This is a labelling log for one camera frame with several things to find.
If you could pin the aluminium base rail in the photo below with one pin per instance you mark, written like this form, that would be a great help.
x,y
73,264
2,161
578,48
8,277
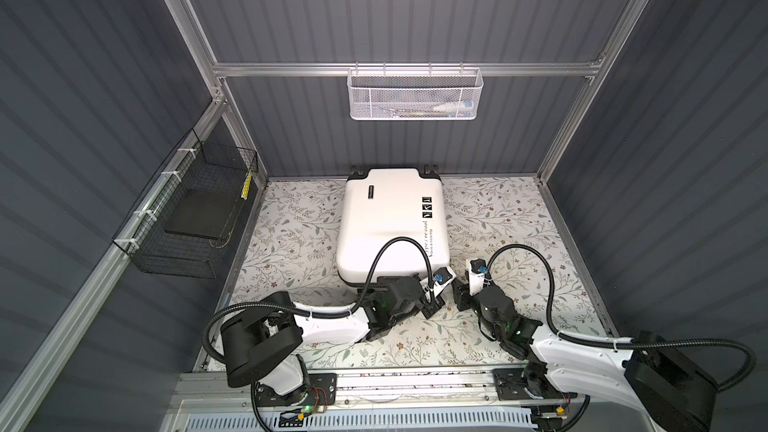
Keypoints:
x,y
443,385

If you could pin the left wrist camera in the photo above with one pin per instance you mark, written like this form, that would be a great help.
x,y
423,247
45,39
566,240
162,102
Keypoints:
x,y
442,278

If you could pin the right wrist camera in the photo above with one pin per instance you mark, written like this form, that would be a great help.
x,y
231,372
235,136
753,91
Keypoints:
x,y
478,275

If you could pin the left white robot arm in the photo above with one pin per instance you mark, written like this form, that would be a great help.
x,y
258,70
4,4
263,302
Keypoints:
x,y
259,343

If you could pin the black wire mesh basket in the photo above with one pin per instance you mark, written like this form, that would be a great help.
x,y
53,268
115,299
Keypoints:
x,y
193,221

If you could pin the white wire mesh basket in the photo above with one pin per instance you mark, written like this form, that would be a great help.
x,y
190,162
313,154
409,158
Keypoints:
x,y
408,94

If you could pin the toothpaste tube in basket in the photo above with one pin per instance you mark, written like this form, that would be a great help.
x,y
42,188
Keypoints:
x,y
457,108

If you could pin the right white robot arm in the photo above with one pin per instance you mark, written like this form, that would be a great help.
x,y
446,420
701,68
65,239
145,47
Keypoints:
x,y
671,389

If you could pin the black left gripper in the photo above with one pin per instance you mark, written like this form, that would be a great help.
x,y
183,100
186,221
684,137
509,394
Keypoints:
x,y
433,307

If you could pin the white hard-shell suitcase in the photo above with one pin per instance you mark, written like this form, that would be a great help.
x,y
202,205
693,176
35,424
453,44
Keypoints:
x,y
380,204

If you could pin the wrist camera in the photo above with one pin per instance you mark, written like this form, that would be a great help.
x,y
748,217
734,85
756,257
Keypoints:
x,y
478,275
442,278

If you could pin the white vented cable duct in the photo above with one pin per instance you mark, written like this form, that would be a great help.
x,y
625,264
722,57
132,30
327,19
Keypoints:
x,y
411,419

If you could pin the yellow tag on basket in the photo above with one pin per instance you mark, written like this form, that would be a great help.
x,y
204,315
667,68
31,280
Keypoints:
x,y
246,186

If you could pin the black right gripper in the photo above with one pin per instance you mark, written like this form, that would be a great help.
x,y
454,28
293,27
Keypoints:
x,y
460,294

